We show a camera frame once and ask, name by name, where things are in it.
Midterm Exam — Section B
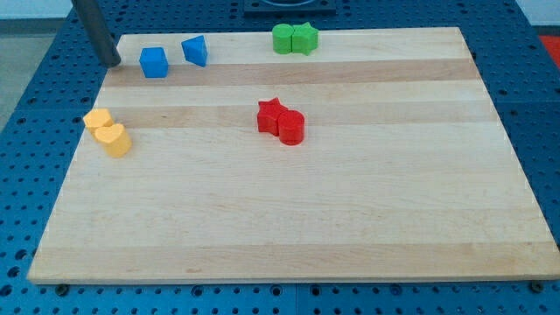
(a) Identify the red star block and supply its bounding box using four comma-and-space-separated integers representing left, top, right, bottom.
256, 97, 288, 137

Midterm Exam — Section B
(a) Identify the green star block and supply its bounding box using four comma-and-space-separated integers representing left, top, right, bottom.
291, 22, 319, 55

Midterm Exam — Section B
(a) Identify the blue cube block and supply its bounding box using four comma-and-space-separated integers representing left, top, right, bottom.
139, 47, 168, 79

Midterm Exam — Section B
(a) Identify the red cylinder block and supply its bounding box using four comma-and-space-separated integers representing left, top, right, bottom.
277, 110, 305, 145

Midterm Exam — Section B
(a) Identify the light wooden board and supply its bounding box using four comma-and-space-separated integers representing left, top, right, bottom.
28, 27, 559, 284

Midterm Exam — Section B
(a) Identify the green cylinder block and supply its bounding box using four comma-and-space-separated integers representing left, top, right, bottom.
271, 24, 294, 54

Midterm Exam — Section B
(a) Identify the blue triangle block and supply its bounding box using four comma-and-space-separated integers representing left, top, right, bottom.
181, 35, 208, 67

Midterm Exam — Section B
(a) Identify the yellow heart block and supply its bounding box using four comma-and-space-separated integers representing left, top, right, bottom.
94, 123, 132, 158

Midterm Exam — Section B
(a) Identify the yellow hexagon block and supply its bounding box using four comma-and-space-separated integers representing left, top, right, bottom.
83, 108, 114, 136

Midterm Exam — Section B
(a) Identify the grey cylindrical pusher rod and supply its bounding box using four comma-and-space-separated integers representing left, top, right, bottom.
71, 0, 121, 68

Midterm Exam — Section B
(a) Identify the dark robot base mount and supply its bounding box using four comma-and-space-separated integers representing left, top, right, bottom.
242, 0, 337, 17

